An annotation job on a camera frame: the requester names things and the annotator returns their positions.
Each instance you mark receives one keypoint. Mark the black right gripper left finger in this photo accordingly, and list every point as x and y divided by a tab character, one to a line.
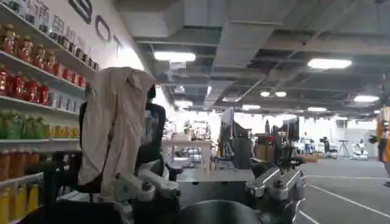
158	182

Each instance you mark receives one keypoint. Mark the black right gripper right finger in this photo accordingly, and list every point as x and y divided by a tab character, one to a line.
275	185

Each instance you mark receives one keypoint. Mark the black swivel chair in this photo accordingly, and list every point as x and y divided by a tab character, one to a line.
285	152

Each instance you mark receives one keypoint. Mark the white table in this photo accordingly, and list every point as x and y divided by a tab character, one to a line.
189	143

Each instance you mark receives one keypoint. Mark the person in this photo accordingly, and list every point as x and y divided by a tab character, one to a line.
306	141

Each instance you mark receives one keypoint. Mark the black office chair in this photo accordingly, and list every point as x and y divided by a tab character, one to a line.
155	128

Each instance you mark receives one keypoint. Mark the beige cloth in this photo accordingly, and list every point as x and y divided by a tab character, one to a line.
112	121

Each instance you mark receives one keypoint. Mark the round stool table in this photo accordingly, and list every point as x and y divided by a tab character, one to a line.
343	146

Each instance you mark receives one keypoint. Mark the white robot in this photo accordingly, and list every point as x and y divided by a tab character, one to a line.
360	149

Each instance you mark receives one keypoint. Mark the orange yellow stand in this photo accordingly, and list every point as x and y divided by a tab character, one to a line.
384	137

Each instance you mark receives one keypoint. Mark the rectangular ceiling light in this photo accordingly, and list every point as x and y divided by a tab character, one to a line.
174	56
329	63
366	98

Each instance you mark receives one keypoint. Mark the shelf rack with bottled goods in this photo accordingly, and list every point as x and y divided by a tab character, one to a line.
27	91

